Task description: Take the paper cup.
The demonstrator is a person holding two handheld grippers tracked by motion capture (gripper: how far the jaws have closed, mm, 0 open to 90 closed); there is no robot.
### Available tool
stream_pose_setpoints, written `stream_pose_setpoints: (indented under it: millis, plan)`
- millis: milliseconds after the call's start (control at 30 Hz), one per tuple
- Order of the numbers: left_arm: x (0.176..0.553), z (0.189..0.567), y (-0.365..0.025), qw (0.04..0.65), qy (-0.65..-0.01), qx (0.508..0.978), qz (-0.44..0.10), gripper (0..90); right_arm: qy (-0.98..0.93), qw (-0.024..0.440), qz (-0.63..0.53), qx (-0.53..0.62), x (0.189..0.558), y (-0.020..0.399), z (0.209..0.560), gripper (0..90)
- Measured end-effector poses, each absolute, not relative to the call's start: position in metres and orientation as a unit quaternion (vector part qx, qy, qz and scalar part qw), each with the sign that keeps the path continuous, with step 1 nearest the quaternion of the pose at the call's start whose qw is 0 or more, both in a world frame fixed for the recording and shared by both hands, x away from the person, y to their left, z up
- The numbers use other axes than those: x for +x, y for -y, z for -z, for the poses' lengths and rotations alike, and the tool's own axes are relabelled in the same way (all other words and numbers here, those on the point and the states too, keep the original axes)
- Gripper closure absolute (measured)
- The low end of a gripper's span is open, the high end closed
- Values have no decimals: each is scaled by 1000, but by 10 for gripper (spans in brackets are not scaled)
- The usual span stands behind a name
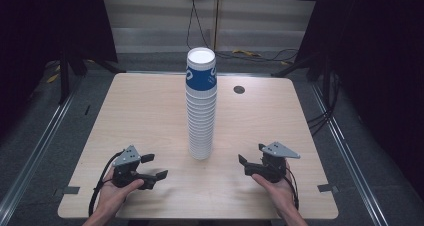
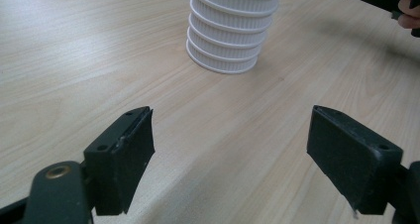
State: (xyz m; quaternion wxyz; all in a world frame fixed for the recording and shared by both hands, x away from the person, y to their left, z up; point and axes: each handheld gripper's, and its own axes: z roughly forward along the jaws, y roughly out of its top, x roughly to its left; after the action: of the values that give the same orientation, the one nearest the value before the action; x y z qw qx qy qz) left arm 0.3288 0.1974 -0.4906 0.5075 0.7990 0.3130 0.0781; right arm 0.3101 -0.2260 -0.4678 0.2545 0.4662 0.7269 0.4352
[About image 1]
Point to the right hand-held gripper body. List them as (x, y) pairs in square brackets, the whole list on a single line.
[(275, 164)]

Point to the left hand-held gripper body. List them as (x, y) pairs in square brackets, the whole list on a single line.
[(126, 167)]

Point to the stack of white paper cups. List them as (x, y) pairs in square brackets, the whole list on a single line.
[(200, 126)]

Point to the person's right hand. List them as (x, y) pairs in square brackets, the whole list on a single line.
[(278, 191)]

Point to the person's left hand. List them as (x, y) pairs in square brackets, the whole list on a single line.
[(113, 194)]

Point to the grey tape piece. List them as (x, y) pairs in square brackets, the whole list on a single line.
[(70, 190), (326, 188)]

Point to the round dark table grommet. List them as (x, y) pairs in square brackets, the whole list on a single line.
[(239, 89)]

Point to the yellow floor tape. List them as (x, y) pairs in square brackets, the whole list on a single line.
[(52, 78), (245, 52)]

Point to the black metal stand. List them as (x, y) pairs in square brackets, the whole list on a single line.
[(64, 79)]

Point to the black curtain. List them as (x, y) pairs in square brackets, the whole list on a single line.
[(40, 36), (383, 69)]

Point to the metal floor rail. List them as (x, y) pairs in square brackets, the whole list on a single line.
[(346, 152), (36, 149)]

